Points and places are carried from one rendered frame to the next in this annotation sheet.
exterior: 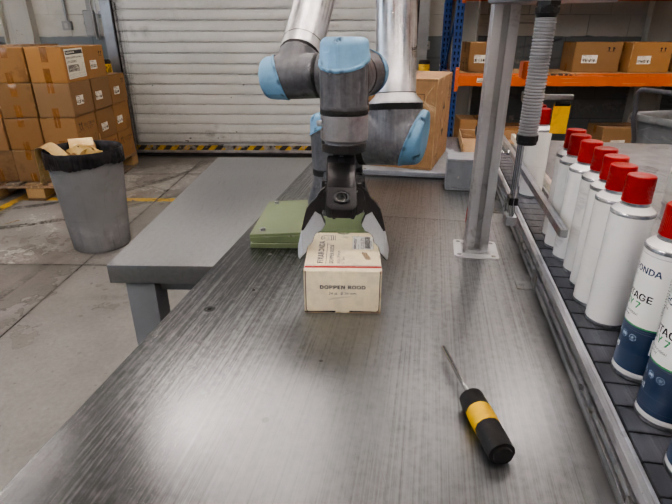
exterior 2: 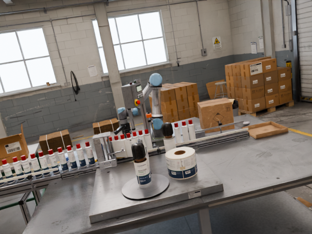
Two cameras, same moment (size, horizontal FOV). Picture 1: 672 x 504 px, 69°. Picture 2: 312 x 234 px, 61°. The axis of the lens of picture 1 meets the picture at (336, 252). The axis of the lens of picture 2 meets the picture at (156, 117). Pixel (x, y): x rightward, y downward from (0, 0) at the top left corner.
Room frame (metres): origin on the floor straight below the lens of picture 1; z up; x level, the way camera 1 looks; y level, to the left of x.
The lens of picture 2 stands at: (0.36, -2.52, 1.69)
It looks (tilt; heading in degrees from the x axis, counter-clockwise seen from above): 13 degrees down; 73
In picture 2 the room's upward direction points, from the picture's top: 10 degrees counter-clockwise
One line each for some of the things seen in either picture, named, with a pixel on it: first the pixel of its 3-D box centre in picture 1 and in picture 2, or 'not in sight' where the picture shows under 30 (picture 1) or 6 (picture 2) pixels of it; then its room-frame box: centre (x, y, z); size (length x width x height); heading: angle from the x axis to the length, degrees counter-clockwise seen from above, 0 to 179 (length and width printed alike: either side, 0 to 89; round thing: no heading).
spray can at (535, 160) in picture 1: (536, 153); (177, 133); (1.15, -0.47, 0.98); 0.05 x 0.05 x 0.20
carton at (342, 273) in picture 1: (343, 270); not in sight; (0.76, -0.01, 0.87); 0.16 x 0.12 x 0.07; 179
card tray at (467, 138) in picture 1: (494, 141); (263, 129); (1.93, -0.62, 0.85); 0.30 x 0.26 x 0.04; 170
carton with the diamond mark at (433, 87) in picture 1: (406, 116); (215, 115); (1.67, -0.23, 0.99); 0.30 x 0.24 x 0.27; 160
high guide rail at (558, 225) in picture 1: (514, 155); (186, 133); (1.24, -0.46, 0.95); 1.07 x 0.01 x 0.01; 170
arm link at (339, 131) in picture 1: (342, 129); (123, 121); (0.78, -0.01, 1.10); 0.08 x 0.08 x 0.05
